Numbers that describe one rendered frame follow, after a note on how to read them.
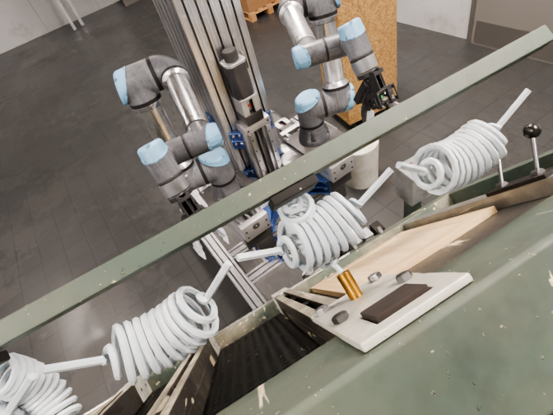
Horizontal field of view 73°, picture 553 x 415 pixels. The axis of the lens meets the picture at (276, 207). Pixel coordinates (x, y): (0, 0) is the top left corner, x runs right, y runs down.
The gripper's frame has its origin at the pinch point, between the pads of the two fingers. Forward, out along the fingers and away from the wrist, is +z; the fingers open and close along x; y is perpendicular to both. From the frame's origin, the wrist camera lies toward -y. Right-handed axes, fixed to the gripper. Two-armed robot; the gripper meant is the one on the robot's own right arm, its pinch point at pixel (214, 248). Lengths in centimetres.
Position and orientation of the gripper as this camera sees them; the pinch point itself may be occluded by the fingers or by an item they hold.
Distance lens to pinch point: 115.0
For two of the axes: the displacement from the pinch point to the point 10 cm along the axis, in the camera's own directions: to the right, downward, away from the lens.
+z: 4.6, 8.3, 3.3
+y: 3.8, 1.5, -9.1
